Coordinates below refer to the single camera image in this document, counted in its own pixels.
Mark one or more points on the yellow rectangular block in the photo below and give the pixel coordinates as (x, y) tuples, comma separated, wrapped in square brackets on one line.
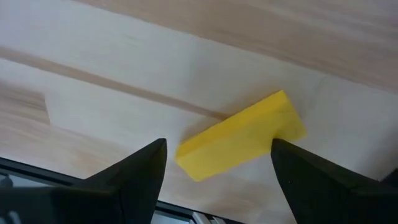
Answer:
[(236, 137)]

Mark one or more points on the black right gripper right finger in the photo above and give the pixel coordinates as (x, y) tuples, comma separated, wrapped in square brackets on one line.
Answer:
[(326, 199)]

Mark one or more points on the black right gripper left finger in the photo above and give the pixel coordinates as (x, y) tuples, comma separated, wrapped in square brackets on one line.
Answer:
[(124, 193)]

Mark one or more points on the black table edge rail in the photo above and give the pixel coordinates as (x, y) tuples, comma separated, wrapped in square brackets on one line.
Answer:
[(40, 172)]

